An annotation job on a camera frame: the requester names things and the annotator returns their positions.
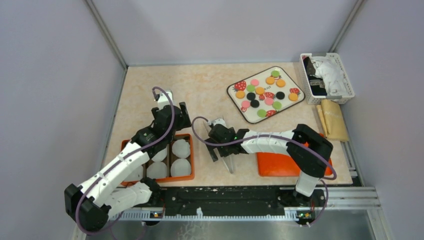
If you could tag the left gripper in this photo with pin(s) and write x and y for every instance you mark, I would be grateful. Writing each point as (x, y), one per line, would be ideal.
(184, 120)

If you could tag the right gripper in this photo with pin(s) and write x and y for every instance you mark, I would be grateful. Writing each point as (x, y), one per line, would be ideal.
(213, 154)

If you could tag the orange cookie box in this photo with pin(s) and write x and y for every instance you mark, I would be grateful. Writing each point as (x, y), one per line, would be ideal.
(174, 164)

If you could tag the pink cookie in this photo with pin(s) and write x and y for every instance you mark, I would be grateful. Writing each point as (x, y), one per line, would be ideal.
(245, 105)

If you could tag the black cookie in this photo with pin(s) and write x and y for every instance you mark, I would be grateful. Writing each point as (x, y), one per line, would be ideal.
(280, 95)
(251, 96)
(254, 103)

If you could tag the orange cookie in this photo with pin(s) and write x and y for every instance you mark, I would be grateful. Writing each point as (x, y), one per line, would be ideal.
(259, 90)
(293, 97)
(240, 94)

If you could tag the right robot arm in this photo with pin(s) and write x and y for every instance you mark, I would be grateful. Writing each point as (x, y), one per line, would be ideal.
(305, 184)

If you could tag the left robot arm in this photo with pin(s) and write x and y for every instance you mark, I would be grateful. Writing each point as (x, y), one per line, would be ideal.
(92, 203)

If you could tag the orange box lid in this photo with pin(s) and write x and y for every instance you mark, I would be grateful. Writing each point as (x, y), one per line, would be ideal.
(281, 164)

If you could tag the green cookie bottom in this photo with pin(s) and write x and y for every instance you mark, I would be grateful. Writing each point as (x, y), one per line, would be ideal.
(262, 113)

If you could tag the green cookie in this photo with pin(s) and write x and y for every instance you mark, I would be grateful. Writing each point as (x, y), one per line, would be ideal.
(275, 74)
(262, 113)

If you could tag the strawberry pattern tray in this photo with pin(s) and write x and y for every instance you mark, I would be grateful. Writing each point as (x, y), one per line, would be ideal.
(268, 101)

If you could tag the black cookie on tray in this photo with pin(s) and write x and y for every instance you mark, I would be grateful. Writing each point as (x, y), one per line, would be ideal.
(280, 95)

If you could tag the green cookie top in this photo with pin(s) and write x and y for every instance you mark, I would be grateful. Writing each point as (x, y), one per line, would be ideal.
(275, 74)

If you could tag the white plastic basket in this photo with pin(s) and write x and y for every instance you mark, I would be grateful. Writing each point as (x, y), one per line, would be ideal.
(314, 100)

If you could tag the tan folded cloth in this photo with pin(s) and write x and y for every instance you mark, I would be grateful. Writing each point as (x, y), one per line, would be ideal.
(332, 121)

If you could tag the black item in basket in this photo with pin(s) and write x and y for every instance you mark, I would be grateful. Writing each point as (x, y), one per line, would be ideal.
(316, 83)

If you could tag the white cloth in basket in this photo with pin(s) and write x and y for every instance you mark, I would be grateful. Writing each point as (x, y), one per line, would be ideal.
(332, 75)

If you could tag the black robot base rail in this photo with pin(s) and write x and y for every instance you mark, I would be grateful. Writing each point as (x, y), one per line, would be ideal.
(232, 201)

